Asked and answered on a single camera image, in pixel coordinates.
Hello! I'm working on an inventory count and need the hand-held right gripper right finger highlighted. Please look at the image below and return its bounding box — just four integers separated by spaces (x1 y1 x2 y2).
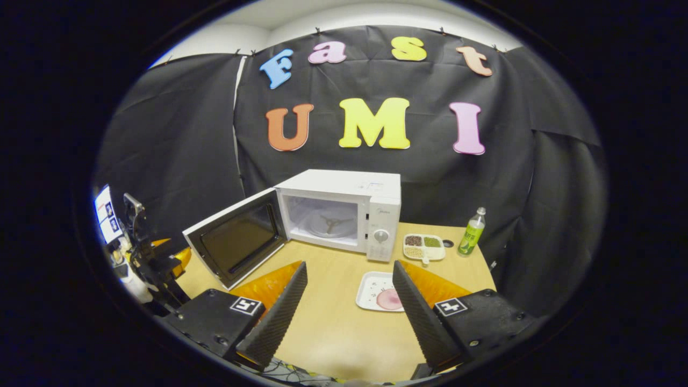
392 260 538 371

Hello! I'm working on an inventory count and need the green drink bottle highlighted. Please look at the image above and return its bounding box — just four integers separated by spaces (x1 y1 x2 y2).
457 207 486 257

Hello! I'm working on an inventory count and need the white divided grain dish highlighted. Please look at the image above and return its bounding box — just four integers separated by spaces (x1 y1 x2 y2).
403 233 446 265

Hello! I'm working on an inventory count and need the pink ham slice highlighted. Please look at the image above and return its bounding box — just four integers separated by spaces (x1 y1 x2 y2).
376 289 404 311

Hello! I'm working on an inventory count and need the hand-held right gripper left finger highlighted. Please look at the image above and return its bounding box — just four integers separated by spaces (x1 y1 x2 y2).
161 261 309 371

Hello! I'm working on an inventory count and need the white floral plate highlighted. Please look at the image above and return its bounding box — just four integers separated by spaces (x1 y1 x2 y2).
356 271 405 312

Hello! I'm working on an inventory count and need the white microwave oven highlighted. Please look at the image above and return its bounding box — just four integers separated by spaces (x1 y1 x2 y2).
183 169 402 291

